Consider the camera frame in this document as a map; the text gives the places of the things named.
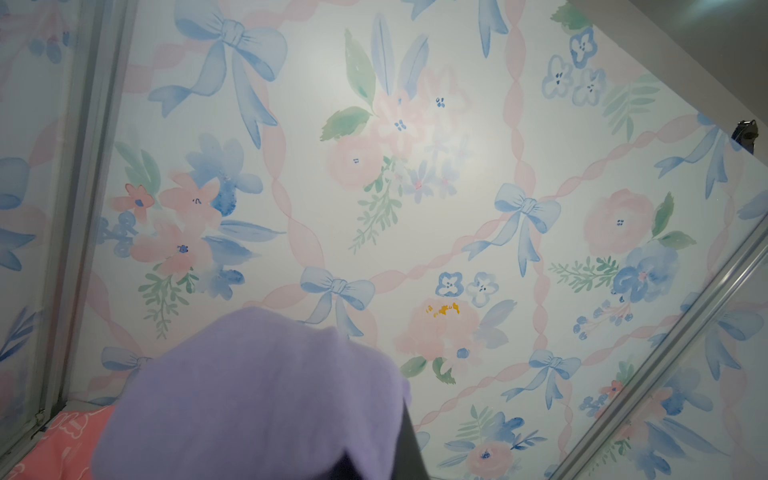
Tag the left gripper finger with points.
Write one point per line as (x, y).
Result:
(408, 462)

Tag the purple cloth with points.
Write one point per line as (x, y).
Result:
(256, 395)

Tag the pink patterned cloth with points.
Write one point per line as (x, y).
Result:
(66, 448)

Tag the right corner aluminium post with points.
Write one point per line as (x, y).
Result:
(693, 324)

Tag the corner aluminium post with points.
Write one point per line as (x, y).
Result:
(693, 324)
(62, 71)

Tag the left corner aluminium post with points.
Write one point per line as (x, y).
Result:
(62, 71)

